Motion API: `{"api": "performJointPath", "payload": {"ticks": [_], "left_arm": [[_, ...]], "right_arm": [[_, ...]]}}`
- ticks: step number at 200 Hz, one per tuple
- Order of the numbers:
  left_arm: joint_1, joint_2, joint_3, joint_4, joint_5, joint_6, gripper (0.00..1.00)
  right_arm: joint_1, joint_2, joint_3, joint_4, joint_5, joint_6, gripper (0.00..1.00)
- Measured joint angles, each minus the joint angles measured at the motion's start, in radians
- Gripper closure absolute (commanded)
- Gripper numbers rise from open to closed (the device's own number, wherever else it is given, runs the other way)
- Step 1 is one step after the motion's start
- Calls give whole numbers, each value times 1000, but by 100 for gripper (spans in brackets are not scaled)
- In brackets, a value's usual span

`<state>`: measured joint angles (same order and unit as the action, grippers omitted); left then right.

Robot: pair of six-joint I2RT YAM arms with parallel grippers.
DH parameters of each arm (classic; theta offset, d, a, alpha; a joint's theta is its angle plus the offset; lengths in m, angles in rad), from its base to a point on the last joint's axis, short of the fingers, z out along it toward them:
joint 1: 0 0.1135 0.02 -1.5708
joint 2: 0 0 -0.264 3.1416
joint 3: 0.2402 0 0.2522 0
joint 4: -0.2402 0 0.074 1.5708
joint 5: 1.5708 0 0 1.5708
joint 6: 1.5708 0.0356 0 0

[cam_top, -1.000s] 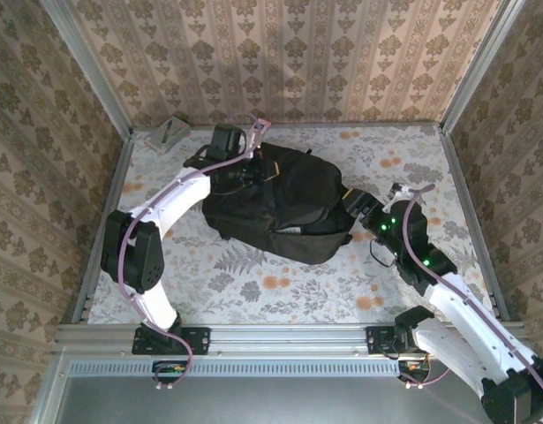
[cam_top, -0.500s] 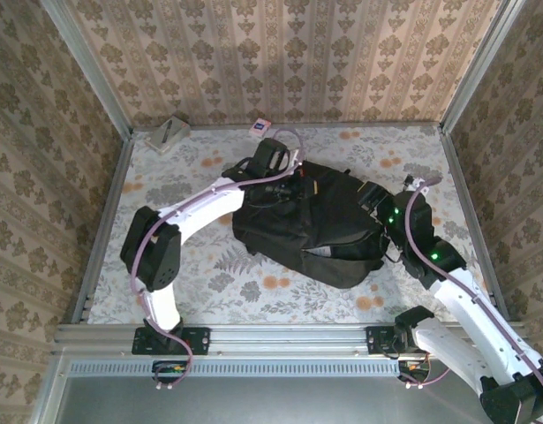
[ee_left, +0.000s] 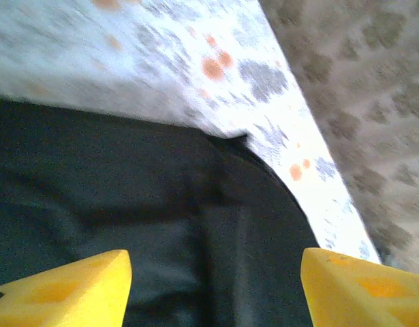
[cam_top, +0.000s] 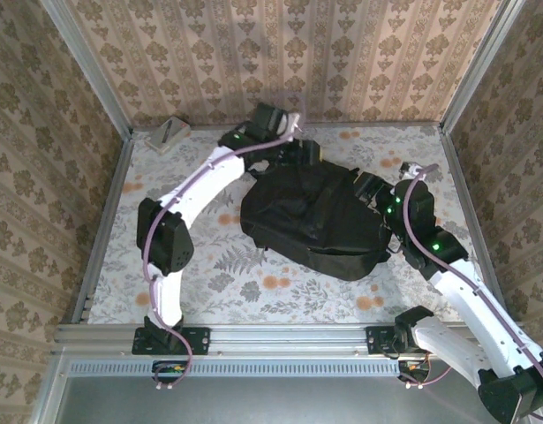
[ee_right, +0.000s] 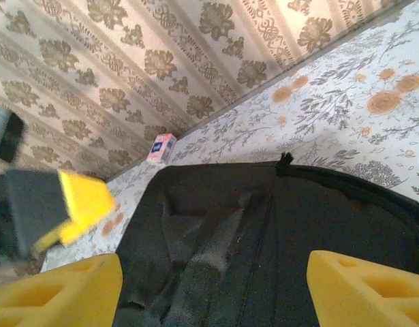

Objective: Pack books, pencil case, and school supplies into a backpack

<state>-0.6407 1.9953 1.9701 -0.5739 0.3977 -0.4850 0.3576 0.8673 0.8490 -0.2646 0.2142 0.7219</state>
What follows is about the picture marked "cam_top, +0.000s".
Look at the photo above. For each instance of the aluminium table front rail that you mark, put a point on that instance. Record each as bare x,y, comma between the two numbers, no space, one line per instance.
288,340

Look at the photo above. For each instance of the aluminium frame post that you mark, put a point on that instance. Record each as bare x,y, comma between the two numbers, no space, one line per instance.
479,66
91,66

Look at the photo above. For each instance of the white plastic bracket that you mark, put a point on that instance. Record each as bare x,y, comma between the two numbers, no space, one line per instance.
291,123

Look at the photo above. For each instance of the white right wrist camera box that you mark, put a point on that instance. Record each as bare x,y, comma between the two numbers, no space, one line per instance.
411,169

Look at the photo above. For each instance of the floral patterned table cover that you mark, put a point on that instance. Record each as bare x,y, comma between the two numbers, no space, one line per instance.
297,300

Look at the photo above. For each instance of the grey marker pen box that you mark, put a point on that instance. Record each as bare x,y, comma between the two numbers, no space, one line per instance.
171,132

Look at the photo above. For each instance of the black fabric backpack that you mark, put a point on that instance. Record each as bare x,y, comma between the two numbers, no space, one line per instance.
306,212

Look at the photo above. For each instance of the aluminium table side rail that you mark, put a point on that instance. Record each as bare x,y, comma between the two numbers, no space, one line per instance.
113,199
466,199

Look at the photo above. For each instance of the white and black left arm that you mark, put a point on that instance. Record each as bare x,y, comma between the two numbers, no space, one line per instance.
200,185

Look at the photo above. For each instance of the grey metal panel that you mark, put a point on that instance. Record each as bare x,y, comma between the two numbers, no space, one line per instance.
275,402

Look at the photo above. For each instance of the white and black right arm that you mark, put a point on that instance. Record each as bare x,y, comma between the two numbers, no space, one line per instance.
474,309

